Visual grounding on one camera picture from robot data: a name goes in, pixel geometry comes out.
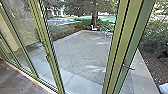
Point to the green framed glass door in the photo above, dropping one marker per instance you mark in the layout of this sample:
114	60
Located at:
128	43

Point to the white outdoor bench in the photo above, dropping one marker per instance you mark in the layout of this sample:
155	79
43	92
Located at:
93	29

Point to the long low garden hedge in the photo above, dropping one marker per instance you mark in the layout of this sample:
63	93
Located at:
65	30

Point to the small grey outdoor bench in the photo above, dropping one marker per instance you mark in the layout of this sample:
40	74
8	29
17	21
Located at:
107	32

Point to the large tree trunk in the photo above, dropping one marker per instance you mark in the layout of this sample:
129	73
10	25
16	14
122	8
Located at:
94	13

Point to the green garden bush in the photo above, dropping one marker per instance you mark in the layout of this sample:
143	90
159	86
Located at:
155	36

